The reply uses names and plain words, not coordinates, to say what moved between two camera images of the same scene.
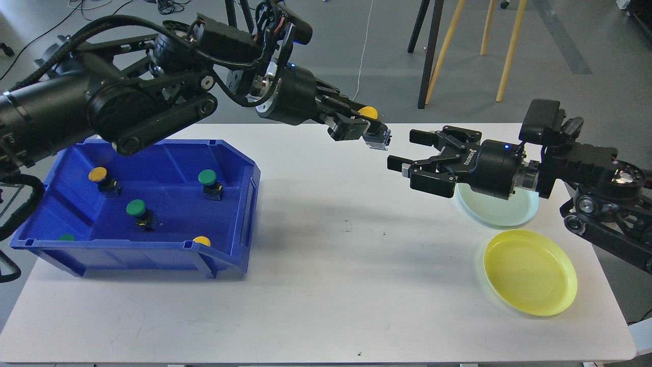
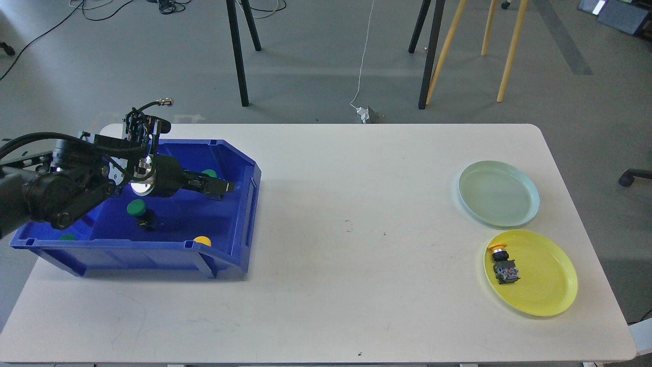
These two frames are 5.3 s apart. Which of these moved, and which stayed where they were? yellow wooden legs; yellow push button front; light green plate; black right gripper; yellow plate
Moved: black right gripper
Stayed: yellow push button front; yellow plate; light green plate; yellow wooden legs
